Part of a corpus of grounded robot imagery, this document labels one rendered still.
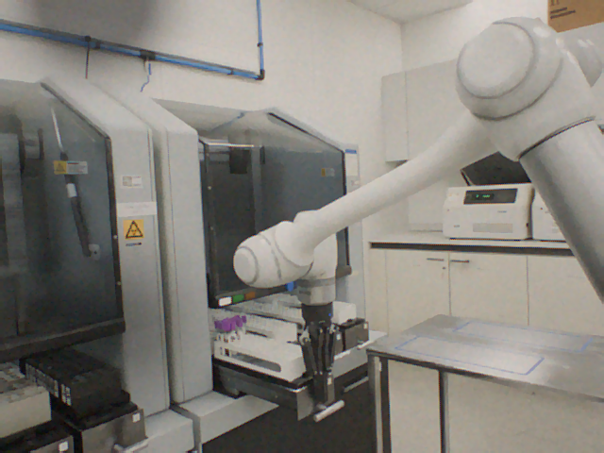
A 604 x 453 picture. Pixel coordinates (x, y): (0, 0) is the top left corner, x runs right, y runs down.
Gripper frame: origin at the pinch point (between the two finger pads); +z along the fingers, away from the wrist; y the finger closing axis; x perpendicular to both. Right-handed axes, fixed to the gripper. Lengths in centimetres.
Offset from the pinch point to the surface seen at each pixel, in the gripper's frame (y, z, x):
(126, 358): 32.1, -9.7, -31.3
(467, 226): -229, -19, -63
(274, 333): -10.4, -6.0, -26.0
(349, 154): -58, -60, -31
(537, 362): -38, -2, 37
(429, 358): -26.6, -2.0, 14.2
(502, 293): -229, 23, -41
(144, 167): 24, -54, -31
